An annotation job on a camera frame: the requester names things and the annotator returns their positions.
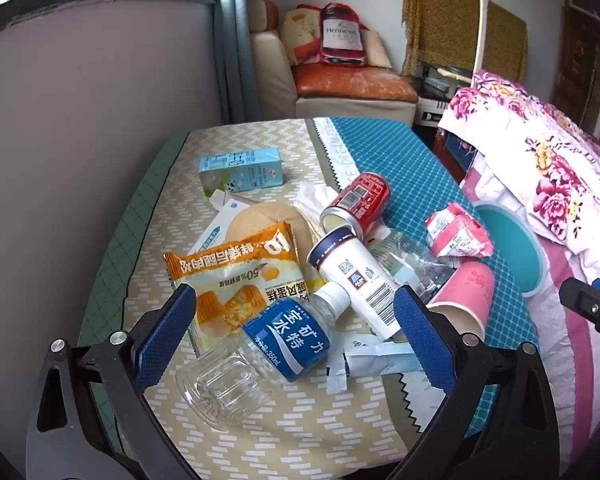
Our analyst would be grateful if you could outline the white paper cup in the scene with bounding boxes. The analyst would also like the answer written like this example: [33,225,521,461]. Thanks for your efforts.
[307,227,403,338]

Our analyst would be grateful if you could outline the beige armchair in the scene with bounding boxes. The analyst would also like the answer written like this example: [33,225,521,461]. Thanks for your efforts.
[250,0,421,126]

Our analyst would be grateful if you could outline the wooden bed frame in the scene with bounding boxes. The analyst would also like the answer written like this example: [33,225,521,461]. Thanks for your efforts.
[432,127,477,182]

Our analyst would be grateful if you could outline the dark wooden cabinet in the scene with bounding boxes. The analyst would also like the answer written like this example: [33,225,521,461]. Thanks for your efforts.
[550,0,600,146]

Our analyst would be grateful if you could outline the beige pillow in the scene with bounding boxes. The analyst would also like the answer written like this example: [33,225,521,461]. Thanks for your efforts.
[362,30,393,68]

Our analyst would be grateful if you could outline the white tissue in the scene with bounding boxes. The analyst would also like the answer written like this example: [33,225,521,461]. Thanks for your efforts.
[294,182,341,221]

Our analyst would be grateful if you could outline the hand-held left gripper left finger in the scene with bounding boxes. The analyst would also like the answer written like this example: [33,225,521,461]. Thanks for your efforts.
[26,284,197,480]

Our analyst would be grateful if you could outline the pink white bed sheet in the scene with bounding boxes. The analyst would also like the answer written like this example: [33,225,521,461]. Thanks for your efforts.
[460,160,600,461]

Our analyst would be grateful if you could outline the clear bottle with blue label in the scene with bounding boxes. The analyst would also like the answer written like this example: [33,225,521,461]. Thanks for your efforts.
[175,281,351,431]

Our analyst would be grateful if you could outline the clear plastic bottle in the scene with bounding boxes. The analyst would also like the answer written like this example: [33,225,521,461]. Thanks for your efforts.
[365,230,456,306]

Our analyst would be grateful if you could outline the orange cake packet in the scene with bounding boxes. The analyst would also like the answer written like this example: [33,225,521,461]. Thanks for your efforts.
[162,221,311,353]

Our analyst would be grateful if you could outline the torn light blue wrapper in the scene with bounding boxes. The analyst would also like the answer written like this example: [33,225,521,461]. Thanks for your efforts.
[327,335,431,393]

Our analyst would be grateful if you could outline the teal round bin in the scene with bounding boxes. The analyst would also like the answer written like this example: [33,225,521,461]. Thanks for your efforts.
[472,200,551,301]

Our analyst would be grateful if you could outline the red gift bag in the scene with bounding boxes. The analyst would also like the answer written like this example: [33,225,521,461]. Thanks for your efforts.
[320,2,368,68]

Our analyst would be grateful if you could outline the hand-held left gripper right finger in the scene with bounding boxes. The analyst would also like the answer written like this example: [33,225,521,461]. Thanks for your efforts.
[393,284,563,480]

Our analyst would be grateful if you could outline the pink snack packet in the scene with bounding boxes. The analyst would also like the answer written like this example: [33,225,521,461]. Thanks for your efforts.
[425,203,494,259]

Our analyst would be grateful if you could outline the white pole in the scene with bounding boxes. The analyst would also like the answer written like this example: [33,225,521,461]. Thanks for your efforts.
[476,0,489,77]

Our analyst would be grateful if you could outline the pink paper cup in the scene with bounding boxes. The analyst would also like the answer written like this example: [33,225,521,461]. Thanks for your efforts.
[425,260,496,341]

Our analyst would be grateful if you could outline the white blue paper packet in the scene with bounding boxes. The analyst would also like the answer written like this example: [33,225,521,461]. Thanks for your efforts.
[187,197,253,256]

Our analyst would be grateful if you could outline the black audio device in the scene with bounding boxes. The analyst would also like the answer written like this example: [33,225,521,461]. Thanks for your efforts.
[417,60,476,101]

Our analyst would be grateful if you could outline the light blue milk carton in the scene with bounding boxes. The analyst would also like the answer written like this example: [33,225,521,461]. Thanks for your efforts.
[198,147,284,196]

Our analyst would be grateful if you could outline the orange seat cushion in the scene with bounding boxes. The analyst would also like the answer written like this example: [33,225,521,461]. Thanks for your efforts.
[295,65,418,101]

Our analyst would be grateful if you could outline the yellow plush pillow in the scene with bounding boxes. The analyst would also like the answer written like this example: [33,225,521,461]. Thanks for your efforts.
[280,5,326,66]

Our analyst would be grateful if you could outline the red drink can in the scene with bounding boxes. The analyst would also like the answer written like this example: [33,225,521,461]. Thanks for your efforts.
[320,172,391,241]

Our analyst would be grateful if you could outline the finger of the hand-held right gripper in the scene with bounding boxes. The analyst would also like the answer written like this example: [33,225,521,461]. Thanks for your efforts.
[560,277,600,356]

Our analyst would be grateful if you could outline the floral quilt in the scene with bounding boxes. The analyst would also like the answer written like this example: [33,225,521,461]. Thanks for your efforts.
[437,70,600,261]

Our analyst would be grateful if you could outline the leopard print cloth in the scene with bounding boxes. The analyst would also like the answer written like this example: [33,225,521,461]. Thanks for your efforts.
[402,0,528,83]

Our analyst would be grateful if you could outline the grey blue curtain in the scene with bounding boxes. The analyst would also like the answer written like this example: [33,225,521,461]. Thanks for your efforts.
[210,0,255,126]

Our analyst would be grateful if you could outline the teal and beige tablecloth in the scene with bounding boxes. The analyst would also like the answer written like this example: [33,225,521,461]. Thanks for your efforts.
[115,117,541,480]

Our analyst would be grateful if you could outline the white low cabinet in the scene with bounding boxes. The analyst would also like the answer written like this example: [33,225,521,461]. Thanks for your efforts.
[414,95,452,128]

